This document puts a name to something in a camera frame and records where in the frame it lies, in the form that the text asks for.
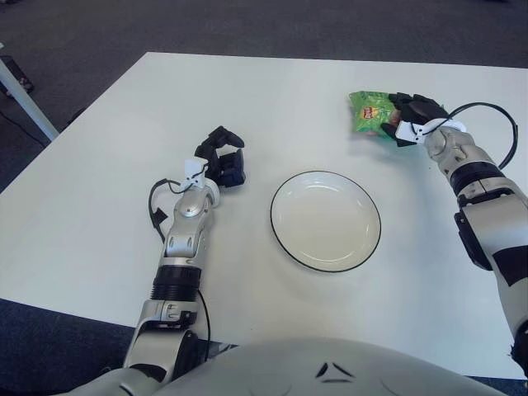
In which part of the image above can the white plate with black rim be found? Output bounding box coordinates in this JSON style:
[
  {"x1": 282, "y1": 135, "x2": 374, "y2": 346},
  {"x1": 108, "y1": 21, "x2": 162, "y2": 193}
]
[{"x1": 270, "y1": 170, "x2": 382, "y2": 273}]

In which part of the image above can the white right wrist connector box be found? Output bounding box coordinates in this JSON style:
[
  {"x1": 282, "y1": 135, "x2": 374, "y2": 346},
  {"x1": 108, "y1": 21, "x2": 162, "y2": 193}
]
[{"x1": 394, "y1": 121, "x2": 426, "y2": 145}]

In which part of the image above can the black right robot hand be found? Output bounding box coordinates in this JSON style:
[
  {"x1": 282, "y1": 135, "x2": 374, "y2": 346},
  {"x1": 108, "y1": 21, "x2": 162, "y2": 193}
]
[{"x1": 381, "y1": 92, "x2": 450, "y2": 148}]

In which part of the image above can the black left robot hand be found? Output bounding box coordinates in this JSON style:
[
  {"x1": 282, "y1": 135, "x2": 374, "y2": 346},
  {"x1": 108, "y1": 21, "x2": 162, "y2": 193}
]
[{"x1": 193, "y1": 125, "x2": 248, "y2": 189}]

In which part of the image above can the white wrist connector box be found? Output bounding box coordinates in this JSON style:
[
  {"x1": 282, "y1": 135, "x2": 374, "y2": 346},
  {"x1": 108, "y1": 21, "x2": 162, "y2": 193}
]
[
  {"x1": 183, "y1": 158, "x2": 207, "y2": 190},
  {"x1": 394, "y1": 121, "x2": 426, "y2": 145}
]

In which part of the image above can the black cable on floor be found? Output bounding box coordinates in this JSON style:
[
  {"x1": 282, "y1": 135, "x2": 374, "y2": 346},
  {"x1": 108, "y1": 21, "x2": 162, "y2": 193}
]
[{"x1": 0, "y1": 110, "x2": 50, "y2": 145}]

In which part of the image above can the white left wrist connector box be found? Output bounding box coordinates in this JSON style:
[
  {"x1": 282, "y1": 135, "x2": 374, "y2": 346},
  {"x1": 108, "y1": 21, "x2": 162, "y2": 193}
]
[{"x1": 183, "y1": 158, "x2": 207, "y2": 190}]

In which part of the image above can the green potato chips bag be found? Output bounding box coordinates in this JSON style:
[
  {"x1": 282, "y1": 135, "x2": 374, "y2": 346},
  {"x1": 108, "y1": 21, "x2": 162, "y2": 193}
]
[{"x1": 347, "y1": 90, "x2": 403, "y2": 141}]

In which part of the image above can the thin black left elbow cable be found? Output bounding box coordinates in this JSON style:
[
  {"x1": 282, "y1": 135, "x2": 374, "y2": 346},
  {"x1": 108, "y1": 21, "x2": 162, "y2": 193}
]
[{"x1": 196, "y1": 288, "x2": 212, "y2": 343}]

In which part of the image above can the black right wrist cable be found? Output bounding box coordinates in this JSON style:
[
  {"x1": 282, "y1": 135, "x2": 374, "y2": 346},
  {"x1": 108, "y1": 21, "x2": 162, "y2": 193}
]
[{"x1": 420, "y1": 101, "x2": 520, "y2": 170}]

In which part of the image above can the grey robot torso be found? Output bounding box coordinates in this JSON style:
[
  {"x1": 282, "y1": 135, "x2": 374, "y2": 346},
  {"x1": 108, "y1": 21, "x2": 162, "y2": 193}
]
[{"x1": 61, "y1": 337, "x2": 508, "y2": 396}]

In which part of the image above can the white table leg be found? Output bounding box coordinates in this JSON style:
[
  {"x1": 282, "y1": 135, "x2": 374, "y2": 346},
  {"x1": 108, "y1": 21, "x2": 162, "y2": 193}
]
[{"x1": 0, "y1": 40, "x2": 59, "y2": 144}]

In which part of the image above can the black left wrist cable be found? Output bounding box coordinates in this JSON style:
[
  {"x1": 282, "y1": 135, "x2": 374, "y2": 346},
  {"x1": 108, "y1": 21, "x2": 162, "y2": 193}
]
[{"x1": 148, "y1": 177, "x2": 186, "y2": 243}]

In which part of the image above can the black device under neighbouring table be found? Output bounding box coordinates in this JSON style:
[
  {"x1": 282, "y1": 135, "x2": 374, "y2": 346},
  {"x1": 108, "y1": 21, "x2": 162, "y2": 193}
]
[{"x1": 0, "y1": 55, "x2": 35, "y2": 98}]

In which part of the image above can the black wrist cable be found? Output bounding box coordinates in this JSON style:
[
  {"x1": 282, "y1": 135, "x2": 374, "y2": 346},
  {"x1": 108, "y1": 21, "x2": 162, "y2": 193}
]
[
  {"x1": 148, "y1": 177, "x2": 186, "y2": 243},
  {"x1": 420, "y1": 101, "x2": 520, "y2": 170}
]

